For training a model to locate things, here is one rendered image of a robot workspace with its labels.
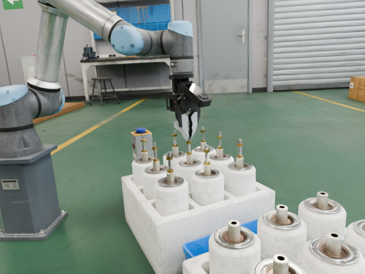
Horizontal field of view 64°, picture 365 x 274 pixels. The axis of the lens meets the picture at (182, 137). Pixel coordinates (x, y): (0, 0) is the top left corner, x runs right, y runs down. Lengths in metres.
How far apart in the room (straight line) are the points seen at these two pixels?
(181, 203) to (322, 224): 0.35
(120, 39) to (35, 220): 0.70
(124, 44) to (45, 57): 0.43
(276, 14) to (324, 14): 0.84
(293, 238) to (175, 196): 0.33
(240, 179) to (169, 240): 0.28
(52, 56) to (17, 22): 5.74
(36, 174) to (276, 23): 5.30
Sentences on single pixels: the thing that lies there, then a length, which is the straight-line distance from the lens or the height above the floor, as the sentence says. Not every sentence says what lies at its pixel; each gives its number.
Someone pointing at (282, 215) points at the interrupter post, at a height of 0.27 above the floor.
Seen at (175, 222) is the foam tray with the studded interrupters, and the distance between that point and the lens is 0.80.
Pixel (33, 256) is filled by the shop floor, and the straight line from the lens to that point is 1.12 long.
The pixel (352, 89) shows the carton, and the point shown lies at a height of 0.12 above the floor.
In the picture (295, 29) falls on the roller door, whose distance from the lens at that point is 6.01.
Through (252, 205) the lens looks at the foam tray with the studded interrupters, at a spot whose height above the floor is 0.15.
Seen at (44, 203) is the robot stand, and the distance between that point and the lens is 1.18.
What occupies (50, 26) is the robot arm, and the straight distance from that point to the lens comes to 1.16.
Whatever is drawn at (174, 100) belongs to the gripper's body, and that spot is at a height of 0.46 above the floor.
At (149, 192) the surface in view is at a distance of 0.93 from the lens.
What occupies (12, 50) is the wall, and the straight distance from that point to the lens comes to 6.96.
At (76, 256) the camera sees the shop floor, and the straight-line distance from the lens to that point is 1.06.
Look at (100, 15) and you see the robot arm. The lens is 0.89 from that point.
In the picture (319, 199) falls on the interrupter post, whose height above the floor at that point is 0.27.
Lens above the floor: 0.57
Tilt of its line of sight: 14 degrees down
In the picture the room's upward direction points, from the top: 3 degrees counter-clockwise
